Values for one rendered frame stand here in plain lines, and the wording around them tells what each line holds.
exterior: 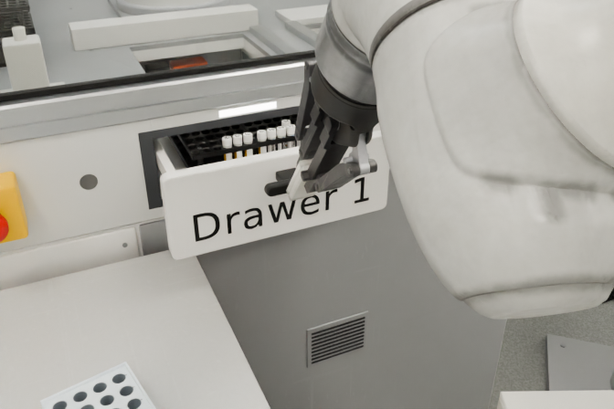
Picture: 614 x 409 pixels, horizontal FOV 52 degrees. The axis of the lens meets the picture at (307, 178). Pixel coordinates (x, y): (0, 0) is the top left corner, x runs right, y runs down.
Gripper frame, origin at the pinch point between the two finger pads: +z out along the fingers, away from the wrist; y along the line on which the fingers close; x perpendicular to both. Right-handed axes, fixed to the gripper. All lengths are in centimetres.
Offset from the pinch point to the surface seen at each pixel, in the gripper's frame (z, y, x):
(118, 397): 5.5, -15.5, 23.7
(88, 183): 15.5, 12.4, 21.7
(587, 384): 84, -35, -86
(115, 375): 7.3, -13.1, 23.5
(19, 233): 14.8, 7.4, 30.3
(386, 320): 48, -10, -25
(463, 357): 62, -20, -44
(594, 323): 98, -22, -109
